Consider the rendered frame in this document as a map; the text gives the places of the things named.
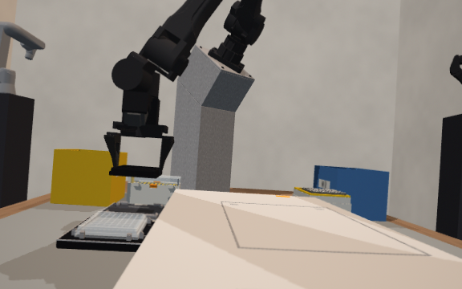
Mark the yellow box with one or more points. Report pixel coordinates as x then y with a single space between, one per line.
81 177

